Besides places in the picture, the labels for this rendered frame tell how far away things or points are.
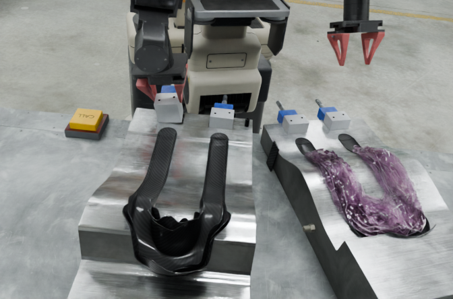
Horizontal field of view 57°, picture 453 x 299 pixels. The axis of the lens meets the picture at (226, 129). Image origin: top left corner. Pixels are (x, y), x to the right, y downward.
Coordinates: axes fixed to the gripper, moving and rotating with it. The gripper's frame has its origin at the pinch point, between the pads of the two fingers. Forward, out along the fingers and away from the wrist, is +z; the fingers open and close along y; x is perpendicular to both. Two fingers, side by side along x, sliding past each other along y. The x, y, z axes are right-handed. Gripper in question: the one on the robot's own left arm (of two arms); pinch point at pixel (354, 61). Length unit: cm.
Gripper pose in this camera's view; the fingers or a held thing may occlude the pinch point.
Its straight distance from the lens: 102.3
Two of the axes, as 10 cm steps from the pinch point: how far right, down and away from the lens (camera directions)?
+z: 0.3, 9.8, 2.0
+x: -2.7, -1.8, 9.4
